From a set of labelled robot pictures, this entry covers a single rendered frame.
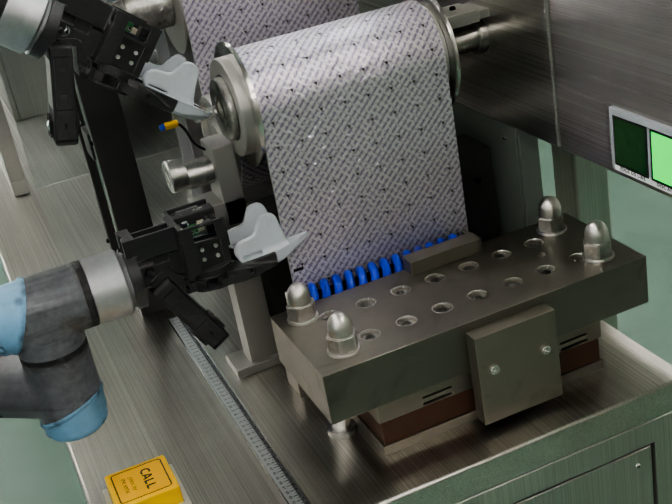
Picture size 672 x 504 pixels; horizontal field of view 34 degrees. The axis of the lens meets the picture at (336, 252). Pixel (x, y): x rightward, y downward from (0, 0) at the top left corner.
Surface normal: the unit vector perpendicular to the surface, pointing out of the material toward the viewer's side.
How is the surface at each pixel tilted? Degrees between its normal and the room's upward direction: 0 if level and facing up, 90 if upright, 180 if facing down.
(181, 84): 90
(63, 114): 90
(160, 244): 90
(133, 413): 0
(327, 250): 90
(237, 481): 0
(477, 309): 0
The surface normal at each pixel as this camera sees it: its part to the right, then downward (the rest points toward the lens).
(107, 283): 0.25, -0.13
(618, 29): -0.91, 0.31
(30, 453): -0.17, -0.89
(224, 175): 0.39, 0.33
